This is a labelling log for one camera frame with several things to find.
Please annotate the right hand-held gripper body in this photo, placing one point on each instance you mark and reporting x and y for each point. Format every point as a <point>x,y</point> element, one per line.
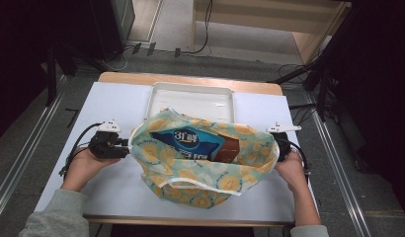
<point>283,146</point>

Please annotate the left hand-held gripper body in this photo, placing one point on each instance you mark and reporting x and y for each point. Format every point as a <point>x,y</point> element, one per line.
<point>103,144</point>

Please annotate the brown cookie box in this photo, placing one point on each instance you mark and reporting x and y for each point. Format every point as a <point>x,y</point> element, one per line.
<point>228,149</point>

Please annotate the blue snack pouch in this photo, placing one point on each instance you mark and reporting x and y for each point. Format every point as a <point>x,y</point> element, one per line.
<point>187,141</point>

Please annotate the lemon print cloth bag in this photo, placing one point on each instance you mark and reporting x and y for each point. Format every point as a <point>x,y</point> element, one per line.
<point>190,177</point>

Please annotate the white plastic tray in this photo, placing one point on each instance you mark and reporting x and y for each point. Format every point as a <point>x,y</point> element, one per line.
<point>190,102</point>

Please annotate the person's right hand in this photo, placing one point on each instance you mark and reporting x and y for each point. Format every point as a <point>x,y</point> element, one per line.
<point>293,173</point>

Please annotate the person's left hand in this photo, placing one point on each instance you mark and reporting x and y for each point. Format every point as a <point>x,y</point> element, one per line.
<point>82,168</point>

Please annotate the white table sheet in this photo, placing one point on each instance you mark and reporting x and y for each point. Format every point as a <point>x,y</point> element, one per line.
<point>115,105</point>

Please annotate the wooden table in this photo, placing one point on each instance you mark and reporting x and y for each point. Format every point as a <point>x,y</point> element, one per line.
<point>131,78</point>

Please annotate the black metal stand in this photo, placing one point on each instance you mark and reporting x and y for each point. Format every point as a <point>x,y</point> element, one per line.
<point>322,52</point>

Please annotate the dark cabinet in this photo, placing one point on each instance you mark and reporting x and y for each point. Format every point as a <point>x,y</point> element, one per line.
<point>101,23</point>

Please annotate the light wooden shelf unit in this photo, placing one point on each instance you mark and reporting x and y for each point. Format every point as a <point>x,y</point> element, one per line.
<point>256,16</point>

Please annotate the aluminium floor rail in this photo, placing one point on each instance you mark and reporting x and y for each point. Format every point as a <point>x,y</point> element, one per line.
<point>342,171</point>
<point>29,141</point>

